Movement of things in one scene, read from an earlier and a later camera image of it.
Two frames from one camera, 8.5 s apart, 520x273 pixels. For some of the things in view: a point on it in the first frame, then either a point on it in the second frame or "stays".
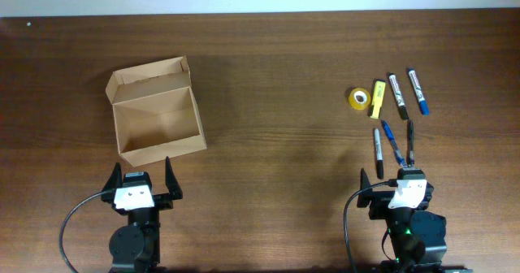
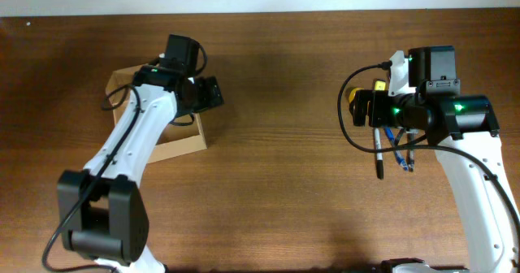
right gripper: (376, 198) → (378, 109)
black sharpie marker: (379, 149) stays
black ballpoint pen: (410, 162) stays
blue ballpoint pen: (396, 151) stays
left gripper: (161, 199) → (211, 92)
